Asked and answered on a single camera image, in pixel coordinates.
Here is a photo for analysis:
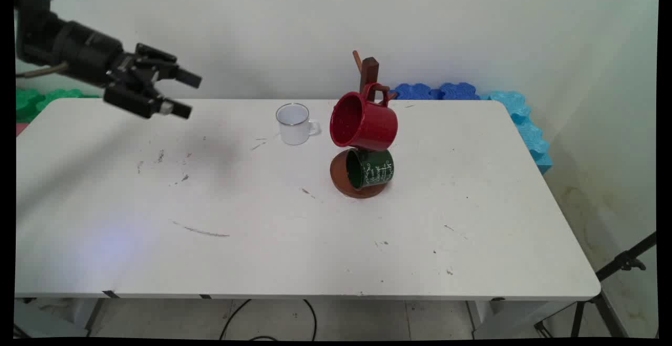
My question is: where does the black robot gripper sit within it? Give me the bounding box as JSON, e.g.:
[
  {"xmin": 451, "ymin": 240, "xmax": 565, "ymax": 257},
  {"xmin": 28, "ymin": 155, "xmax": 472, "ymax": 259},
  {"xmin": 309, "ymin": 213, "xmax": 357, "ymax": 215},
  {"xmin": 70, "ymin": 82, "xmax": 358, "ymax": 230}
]
[{"xmin": 15, "ymin": 0, "xmax": 203, "ymax": 120}]

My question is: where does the red ceramic mug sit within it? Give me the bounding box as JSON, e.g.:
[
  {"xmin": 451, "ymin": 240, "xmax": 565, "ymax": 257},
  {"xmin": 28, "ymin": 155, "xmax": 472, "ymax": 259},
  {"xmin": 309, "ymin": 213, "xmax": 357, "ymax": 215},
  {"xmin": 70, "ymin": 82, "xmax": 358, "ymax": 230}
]
[{"xmin": 329, "ymin": 82, "xmax": 399, "ymax": 152}]

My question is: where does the green foam mat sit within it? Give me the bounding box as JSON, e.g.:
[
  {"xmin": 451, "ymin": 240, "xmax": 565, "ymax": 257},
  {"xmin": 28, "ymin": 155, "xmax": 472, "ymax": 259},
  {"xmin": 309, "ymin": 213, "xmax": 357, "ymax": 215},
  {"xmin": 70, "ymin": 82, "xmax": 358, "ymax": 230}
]
[
  {"xmin": 15, "ymin": 88, "xmax": 47, "ymax": 124},
  {"xmin": 34, "ymin": 89, "xmax": 101, "ymax": 114}
]

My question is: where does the white enamel mug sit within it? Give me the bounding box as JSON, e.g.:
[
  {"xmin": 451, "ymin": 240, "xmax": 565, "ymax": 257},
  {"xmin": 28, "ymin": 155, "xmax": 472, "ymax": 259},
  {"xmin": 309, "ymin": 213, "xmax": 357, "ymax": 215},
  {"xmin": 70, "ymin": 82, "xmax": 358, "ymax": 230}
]
[{"xmin": 276, "ymin": 103, "xmax": 321, "ymax": 146}]

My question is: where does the brown wooden mug tree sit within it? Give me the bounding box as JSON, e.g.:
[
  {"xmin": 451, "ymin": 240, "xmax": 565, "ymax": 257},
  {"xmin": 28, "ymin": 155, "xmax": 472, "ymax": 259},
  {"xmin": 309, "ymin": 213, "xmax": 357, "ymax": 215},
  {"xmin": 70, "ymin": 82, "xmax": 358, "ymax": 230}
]
[{"xmin": 329, "ymin": 50, "xmax": 398, "ymax": 200}]

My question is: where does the green mug with white print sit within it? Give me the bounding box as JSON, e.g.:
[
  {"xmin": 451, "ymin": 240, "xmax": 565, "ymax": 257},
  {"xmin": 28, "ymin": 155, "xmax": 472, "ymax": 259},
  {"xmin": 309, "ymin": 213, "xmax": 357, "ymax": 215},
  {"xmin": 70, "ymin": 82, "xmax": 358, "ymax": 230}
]
[{"xmin": 345, "ymin": 148, "xmax": 395, "ymax": 191}]

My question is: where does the grey table leg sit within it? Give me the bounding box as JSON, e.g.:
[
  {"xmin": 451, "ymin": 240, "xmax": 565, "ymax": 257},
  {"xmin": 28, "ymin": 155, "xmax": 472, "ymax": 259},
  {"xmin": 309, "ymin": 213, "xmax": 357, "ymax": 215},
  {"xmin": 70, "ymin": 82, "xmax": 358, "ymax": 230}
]
[{"xmin": 73, "ymin": 298, "xmax": 107, "ymax": 337}]

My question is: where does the dark blue foam mat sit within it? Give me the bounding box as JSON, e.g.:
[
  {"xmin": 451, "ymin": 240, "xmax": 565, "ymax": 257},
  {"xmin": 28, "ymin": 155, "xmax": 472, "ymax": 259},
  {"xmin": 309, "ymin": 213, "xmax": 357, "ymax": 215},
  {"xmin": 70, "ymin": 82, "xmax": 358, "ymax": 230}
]
[
  {"xmin": 438, "ymin": 82, "xmax": 481, "ymax": 101},
  {"xmin": 391, "ymin": 83, "xmax": 442, "ymax": 101}
]

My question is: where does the cyan foam mat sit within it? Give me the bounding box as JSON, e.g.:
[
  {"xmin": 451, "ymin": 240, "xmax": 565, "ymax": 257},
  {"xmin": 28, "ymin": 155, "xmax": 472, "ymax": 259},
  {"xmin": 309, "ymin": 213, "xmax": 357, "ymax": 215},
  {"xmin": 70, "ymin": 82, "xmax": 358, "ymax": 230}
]
[{"xmin": 480, "ymin": 91, "xmax": 553, "ymax": 175}]

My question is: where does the black tripod stand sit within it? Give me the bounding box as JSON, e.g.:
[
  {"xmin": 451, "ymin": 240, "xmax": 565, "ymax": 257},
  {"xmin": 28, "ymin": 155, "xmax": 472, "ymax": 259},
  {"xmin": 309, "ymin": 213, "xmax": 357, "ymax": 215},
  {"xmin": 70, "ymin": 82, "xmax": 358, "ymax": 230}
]
[{"xmin": 534, "ymin": 230, "xmax": 658, "ymax": 339}]

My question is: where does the tan gripper cable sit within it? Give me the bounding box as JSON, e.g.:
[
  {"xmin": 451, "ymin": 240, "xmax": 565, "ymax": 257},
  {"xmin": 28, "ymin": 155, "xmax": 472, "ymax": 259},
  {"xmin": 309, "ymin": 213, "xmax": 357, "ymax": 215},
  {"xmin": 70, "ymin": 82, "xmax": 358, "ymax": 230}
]
[{"xmin": 16, "ymin": 62, "xmax": 70, "ymax": 79}]

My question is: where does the black floor cable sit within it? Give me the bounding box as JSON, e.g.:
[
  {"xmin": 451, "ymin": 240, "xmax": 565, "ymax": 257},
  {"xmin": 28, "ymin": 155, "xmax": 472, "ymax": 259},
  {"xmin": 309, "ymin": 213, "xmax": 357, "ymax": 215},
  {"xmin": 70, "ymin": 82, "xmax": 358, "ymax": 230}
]
[{"xmin": 219, "ymin": 298, "xmax": 318, "ymax": 342}]

